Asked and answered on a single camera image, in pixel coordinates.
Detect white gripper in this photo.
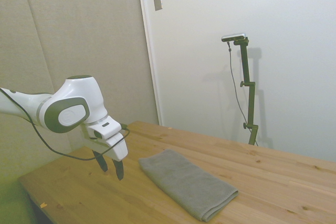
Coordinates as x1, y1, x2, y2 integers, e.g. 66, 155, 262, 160
80, 122, 129, 182

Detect grey terry towel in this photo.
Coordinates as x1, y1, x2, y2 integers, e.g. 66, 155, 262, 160
138, 148, 239, 222

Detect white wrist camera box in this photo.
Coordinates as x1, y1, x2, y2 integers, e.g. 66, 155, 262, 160
87, 116, 123, 140

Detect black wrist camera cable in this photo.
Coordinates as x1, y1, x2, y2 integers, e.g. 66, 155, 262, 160
0, 87, 130, 161

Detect white door frame strip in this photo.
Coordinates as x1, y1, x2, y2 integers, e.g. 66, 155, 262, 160
135, 0, 164, 126

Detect dark green camera stand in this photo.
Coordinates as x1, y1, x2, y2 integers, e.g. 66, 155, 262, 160
233, 38, 259, 146

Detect silver exterior camera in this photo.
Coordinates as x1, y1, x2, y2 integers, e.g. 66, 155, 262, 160
221, 33, 247, 42

